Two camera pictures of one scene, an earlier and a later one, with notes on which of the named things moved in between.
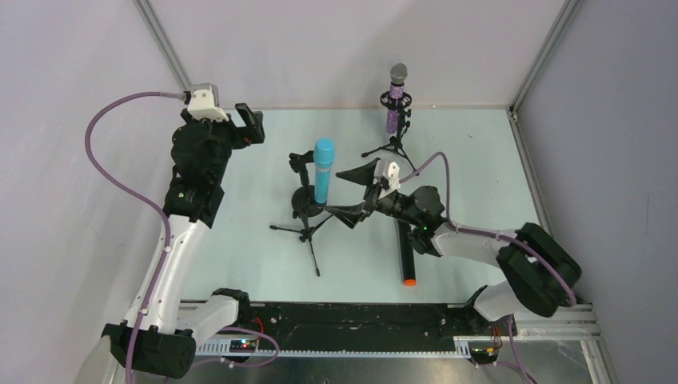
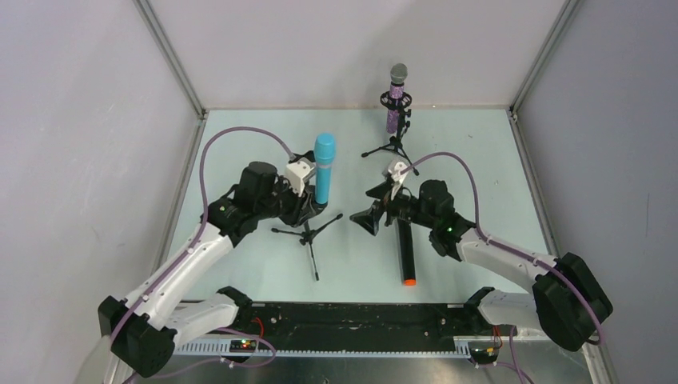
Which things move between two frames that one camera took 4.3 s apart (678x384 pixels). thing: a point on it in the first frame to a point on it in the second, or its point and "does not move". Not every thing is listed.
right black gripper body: [368, 197] does not move
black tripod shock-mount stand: [396, 142] does not move
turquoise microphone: [323, 159] does not move
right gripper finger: [362, 174] to [380, 191]
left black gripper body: [238, 130] to [305, 206]
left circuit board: [242, 346] does not move
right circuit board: [484, 352] does not move
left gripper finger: [251, 119] to [315, 208]
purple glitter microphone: [398, 75] does not move
